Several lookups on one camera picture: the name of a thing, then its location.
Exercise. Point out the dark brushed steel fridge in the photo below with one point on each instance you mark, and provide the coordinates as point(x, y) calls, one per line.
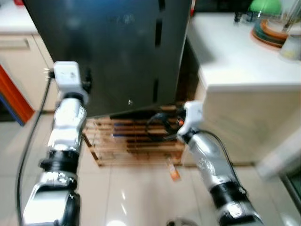
point(108, 52)

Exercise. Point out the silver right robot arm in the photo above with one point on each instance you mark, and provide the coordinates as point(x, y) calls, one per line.
point(211, 160)

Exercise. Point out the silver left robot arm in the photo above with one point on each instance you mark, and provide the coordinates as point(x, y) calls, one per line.
point(66, 127)

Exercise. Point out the wooden wine rack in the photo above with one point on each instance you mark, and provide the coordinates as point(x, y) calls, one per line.
point(131, 141)

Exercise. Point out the orange crate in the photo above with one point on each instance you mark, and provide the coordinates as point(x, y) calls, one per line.
point(14, 96)

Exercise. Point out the white side counter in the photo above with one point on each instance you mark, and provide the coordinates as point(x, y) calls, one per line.
point(244, 84)

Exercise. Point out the blue flat board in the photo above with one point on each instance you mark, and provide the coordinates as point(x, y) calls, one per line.
point(10, 112)

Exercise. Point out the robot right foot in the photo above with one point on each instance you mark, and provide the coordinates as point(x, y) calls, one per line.
point(181, 222)

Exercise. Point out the stacked orange rimmed plates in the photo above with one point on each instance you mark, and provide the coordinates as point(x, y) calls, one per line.
point(268, 34)

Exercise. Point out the green dome lid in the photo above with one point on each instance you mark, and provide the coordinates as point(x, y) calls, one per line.
point(265, 5)

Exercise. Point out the glass sliding door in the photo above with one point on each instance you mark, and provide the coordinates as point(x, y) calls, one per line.
point(292, 188)

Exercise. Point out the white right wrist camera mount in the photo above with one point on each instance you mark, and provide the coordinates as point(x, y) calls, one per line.
point(193, 115)

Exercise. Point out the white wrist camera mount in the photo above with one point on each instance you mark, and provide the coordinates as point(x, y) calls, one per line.
point(68, 75)
point(193, 115)

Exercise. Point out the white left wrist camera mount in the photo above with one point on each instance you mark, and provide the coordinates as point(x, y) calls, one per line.
point(68, 75)

